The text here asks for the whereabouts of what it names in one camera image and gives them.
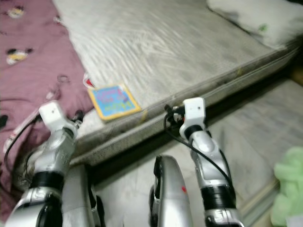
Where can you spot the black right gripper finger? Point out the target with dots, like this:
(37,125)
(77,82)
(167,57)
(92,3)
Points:
(169,110)

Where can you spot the colourful children's board book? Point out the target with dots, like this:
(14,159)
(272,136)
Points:
(113,101)

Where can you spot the white pillow with tree logo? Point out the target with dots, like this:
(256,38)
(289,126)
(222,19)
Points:
(260,19)

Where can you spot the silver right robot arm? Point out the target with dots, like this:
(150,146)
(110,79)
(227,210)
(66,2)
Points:
(210,156)

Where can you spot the white quilted mattress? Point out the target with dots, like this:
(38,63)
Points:
(170,56)

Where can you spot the silver right robot leg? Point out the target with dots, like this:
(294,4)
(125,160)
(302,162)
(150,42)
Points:
(173,189)

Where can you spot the silver robot leg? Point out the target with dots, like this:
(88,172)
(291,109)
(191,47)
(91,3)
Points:
(80,198)
(173,189)

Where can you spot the silver left robot leg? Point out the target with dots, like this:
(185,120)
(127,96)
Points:
(80,198)

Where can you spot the light green fluffy cloth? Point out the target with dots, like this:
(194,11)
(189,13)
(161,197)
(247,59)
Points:
(289,189)

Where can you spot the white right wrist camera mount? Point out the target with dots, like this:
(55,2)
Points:
(195,113)

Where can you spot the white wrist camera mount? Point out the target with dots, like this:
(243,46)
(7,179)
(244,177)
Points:
(195,113)
(54,116)

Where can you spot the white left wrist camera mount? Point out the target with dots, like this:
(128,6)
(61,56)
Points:
(54,116)

